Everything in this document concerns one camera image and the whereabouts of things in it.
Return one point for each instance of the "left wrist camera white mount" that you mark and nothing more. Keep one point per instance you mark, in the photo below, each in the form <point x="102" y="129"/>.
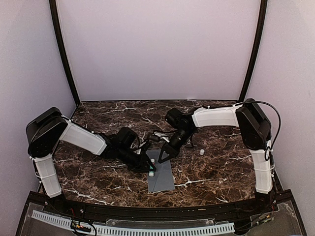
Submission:
<point x="143" y="147"/>

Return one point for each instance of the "clear acrylic front plate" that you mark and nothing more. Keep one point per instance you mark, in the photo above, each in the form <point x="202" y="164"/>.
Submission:
<point x="165" y="224"/>

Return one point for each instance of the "black curved front rail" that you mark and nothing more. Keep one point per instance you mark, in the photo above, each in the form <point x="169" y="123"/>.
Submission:
<point x="95" y="212"/>

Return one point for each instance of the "right black frame post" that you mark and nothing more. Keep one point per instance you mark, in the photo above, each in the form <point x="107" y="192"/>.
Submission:
<point x="255" y="49"/>

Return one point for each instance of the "white slotted cable duct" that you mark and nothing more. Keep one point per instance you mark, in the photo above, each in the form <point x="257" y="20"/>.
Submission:
<point x="114" y="227"/>

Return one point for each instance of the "white green glue stick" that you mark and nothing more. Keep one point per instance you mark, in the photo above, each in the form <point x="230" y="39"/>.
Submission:
<point x="151" y="172"/>

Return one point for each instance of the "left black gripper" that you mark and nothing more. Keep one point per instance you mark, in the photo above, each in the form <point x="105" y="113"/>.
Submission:
<point x="140" y="166"/>

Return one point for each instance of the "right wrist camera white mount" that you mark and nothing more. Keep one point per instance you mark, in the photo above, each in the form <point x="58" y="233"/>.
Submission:
<point x="157" y="136"/>

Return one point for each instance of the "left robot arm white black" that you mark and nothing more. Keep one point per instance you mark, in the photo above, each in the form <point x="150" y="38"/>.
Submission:
<point x="50" y="128"/>

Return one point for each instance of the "black frame post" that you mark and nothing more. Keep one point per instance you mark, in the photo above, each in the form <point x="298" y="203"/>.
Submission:
<point x="255" y="49"/>
<point x="62" y="51"/>

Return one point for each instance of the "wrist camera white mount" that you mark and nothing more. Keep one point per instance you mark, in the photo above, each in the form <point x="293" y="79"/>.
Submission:
<point x="157" y="136"/>
<point x="143" y="147"/>

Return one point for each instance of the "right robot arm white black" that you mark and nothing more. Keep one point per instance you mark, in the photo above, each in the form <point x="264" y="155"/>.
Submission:
<point x="255" y="130"/>

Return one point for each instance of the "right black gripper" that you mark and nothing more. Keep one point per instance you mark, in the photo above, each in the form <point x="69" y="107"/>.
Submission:
<point x="171" y="150"/>

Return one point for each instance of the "left black frame post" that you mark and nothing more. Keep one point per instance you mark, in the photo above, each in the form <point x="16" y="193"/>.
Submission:
<point x="62" y="51"/>

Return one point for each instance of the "grey blue envelope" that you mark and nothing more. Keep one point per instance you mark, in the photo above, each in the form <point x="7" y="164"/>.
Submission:
<point x="163" y="179"/>

